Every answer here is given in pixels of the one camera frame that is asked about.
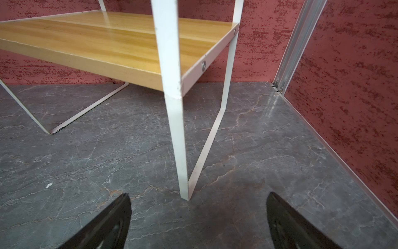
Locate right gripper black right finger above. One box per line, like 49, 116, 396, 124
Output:
266, 192, 340, 249

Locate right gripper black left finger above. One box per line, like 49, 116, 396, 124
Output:
59, 193, 132, 249

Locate wooden two-tier white-framed shelf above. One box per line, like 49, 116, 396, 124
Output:
1, 1, 244, 200

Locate right aluminium corner post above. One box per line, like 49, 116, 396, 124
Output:
273, 0, 327, 94

